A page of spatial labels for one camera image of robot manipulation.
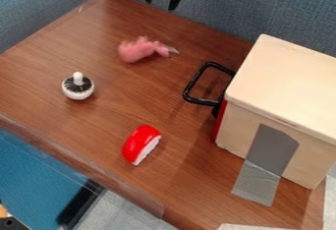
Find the pink plush bunny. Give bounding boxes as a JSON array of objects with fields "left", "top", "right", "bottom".
[{"left": 116, "top": 35, "right": 182, "bottom": 64}]

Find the drawer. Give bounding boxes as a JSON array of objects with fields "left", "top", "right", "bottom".
[{"left": 181, "top": 61, "right": 238, "bottom": 144}]

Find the white toy mushroom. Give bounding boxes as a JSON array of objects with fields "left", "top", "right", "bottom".
[{"left": 60, "top": 71, "right": 96, "bottom": 101}]

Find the red and white toy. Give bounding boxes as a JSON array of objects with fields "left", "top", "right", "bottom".
[{"left": 120, "top": 124, "right": 163, "bottom": 166}]

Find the cabinet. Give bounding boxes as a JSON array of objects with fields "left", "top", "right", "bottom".
[{"left": 213, "top": 33, "right": 336, "bottom": 207}]

